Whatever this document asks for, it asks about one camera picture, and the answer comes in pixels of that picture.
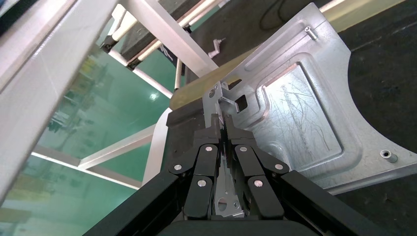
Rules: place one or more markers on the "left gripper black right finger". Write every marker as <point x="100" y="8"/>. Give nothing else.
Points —
<point x="251" y="163"/>

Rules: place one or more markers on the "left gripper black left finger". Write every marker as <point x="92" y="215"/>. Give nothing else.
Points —
<point x="203" y="163"/>

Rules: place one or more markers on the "silver sheet metal bracket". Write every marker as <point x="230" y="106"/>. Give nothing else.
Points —
<point x="309" y="114"/>

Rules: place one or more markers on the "yellowish wooden edge strip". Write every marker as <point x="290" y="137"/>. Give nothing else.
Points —
<point x="195" y="91"/>

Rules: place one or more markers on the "black side table mat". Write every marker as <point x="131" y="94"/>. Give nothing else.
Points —
<point x="247" y="26"/>

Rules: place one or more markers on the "white metal table frame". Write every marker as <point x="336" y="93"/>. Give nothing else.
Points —
<point x="156" y="146"/>
<point x="39" y="81"/>

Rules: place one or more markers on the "white tube side table frame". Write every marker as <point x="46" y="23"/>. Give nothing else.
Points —
<point x="125" y="24"/>

